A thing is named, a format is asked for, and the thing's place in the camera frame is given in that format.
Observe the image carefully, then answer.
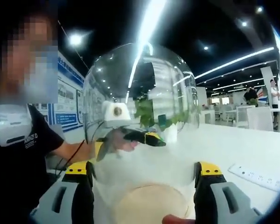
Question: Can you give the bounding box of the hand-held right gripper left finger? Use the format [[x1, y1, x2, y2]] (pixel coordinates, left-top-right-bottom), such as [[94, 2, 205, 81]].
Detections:
[[29, 160, 95, 224]]

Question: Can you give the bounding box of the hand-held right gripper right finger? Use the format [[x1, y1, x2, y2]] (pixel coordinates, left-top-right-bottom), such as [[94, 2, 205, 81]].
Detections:
[[194, 161, 263, 224]]

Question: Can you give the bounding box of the clear glass dome cover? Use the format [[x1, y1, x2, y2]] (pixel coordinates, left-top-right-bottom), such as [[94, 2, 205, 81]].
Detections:
[[82, 42, 201, 224]]

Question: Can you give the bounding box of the person's left hand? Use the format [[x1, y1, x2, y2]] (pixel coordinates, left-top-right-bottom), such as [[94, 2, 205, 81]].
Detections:
[[106, 139, 141, 160]]

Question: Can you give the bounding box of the person's right hand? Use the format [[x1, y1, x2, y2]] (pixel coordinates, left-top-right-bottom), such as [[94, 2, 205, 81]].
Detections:
[[162, 214, 197, 224]]

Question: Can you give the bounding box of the white plant pot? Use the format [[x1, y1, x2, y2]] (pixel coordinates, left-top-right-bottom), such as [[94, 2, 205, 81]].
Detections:
[[164, 122, 178, 142]]

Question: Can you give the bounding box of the green leafy plant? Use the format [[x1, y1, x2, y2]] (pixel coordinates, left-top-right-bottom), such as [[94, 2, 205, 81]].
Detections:
[[134, 99, 189, 129]]

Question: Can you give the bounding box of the white power strip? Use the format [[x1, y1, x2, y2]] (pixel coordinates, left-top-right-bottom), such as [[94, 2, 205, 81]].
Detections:
[[228, 163, 280, 192]]

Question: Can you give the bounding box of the person in black shirt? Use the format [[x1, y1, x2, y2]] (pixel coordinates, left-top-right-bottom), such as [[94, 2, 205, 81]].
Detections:
[[0, 104, 65, 224]]

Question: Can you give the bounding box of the round wooden base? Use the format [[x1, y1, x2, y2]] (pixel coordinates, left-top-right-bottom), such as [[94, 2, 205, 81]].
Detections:
[[118, 184, 190, 224]]

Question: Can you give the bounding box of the white chest device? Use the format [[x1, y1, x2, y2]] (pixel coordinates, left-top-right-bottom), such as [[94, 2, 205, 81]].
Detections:
[[0, 104, 34, 147]]

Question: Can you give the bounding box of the white chair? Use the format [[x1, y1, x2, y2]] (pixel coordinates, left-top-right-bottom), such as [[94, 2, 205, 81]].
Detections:
[[246, 106, 275, 132]]

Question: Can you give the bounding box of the long ceiling light strip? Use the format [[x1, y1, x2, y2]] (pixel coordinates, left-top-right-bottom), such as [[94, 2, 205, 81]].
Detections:
[[125, 0, 168, 103]]

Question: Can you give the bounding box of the black cable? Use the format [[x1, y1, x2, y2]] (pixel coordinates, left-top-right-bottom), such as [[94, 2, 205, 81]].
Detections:
[[54, 139, 86, 175]]

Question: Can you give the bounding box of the blue white wall poster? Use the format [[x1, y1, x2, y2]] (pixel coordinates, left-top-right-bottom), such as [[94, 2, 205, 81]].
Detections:
[[37, 50, 108, 133]]

